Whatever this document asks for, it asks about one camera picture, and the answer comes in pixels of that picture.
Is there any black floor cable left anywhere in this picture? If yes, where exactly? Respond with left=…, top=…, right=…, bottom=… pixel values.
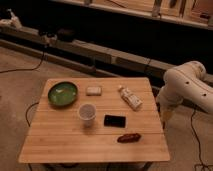
left=0, top=44, right=46, bottom=75

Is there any green ceramic bowl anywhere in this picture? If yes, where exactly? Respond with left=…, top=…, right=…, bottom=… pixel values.
left=48, top=82, right=78, bottom=107

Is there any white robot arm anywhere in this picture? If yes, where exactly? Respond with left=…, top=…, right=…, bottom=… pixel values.
left=156, top=61, right=213, bottom=123

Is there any clear plastic cup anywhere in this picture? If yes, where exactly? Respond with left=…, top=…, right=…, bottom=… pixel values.
left=78, top=104, right=96, bottom=127

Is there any black device on ledge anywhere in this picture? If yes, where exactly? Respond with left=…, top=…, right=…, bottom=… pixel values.
left=57, top=29, right=75, bottom=42

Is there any white plastic bottle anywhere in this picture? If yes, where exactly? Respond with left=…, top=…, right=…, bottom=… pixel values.
left=118, top=86, right=142, bottom=111

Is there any black cable right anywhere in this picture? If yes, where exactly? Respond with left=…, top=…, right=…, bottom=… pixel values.
left=190, top=106, right=213, bottom=171

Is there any brown sausage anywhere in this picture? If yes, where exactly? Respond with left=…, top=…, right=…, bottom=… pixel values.
left=117, top=133, right=141, bottom=143

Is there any wooden table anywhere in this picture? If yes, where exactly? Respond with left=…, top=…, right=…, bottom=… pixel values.
left=19, top=77, right=170, bottom=163

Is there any white object on ledge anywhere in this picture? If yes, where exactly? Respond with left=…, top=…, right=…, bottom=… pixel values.
left=0, top=9, right=22, bottom=29

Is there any black rectangular box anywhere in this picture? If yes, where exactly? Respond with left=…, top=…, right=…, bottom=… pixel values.
left=104, top=115, right=126, bottom=128

